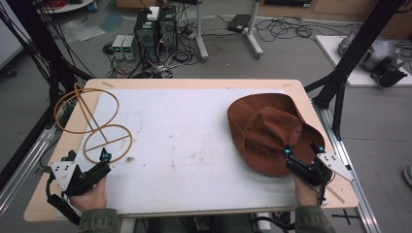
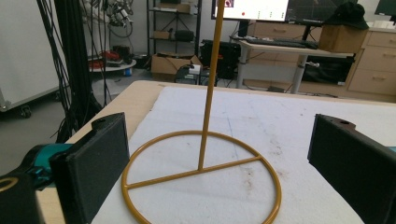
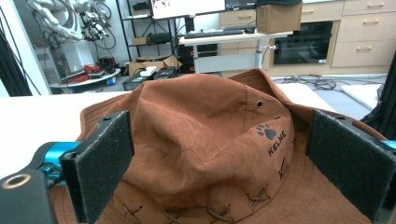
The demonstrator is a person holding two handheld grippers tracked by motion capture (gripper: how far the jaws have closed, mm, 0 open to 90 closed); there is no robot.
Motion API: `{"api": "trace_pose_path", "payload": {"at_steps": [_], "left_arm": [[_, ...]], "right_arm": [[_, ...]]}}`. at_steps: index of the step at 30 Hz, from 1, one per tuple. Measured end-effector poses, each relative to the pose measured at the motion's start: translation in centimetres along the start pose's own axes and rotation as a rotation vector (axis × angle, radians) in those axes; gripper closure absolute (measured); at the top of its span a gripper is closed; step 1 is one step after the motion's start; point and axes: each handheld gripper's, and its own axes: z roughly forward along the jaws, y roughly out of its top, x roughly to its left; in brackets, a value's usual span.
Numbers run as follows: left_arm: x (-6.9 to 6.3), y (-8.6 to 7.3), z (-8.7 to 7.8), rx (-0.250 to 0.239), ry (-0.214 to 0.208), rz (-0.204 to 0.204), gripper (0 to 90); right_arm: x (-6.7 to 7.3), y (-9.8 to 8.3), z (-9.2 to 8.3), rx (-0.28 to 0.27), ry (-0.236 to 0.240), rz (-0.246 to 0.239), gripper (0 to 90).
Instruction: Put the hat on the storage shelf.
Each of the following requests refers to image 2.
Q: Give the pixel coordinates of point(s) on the yellow metal stand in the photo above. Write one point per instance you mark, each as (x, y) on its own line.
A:
(202, 152)

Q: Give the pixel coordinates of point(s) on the white desk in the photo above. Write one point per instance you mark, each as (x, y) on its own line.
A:
(299, 62)

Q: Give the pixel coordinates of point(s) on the black metal shelf rack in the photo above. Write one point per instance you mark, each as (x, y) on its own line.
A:
(174, 28)

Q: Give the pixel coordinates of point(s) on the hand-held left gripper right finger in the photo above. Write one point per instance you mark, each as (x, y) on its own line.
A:
(355, 161)

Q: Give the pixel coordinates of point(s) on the wooden box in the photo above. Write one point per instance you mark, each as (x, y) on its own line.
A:
(341, 39)

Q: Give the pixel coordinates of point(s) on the white foam mat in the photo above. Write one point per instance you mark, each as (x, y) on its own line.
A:
(295, 130)

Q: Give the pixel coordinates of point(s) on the round white table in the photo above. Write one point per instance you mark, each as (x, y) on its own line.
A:
(112, 63)

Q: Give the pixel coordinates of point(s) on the open cardboard box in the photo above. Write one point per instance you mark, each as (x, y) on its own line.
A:
(168, 65)

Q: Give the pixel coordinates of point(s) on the wooden drawer cabinet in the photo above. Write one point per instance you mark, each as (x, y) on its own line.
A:
(373, 65)

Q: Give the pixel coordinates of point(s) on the computer monitor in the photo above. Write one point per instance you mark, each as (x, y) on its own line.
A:
(255, 9)

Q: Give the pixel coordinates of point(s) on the black computer case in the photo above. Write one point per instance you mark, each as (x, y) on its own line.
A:
(222, 59)

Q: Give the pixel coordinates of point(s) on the black hat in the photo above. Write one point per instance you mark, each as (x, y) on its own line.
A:
(347, 15)

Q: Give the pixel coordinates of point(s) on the black keyboard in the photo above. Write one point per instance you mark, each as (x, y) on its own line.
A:
(280, 42)

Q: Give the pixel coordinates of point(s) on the white board on wheels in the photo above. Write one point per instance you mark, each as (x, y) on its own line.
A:
(25, 49)

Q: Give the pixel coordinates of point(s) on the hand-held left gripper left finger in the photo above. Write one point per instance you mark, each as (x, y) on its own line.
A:
(90, 165)

